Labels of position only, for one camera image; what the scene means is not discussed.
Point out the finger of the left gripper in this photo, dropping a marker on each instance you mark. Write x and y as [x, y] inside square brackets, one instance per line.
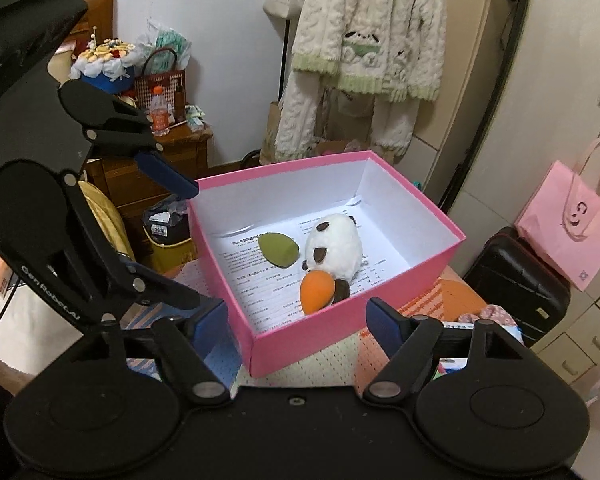
[151, 288]
[158, 169]

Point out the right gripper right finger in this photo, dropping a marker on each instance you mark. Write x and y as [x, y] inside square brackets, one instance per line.
[409, 344]

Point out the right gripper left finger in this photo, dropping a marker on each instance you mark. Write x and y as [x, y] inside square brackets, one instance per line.
[182, 347]

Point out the green avocado plush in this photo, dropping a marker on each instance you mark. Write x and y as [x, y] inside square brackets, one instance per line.
[279, 249]

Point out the orange carrot plush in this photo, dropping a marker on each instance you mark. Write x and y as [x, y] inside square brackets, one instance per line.
[317, 290]

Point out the white panda plush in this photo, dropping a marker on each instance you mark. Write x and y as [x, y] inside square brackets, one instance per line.
[334, 246]

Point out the yellow bin with bag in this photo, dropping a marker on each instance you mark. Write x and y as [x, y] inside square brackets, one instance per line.
[166, 226]

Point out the orange drink bottle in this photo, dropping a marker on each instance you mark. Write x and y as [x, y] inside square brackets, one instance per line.
[159, 112]

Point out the brown paper bag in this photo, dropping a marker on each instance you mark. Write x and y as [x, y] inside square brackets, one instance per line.
[267, 151]

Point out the woven brown basket bag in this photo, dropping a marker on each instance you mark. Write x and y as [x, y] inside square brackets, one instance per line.
[161, 70]

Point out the pink storage box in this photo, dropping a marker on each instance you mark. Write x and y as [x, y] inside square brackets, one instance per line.
[425, 236]

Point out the black suitcase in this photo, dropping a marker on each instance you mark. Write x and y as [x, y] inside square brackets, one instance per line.
[509, 273]

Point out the pink tote bag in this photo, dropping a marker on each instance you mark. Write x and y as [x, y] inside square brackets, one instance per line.
[561, 221]

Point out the cream knit cardigan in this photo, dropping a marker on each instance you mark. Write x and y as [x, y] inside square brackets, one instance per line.
[387, 54]

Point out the beige wardrobe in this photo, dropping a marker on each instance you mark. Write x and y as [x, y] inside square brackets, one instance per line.
[532, 98]

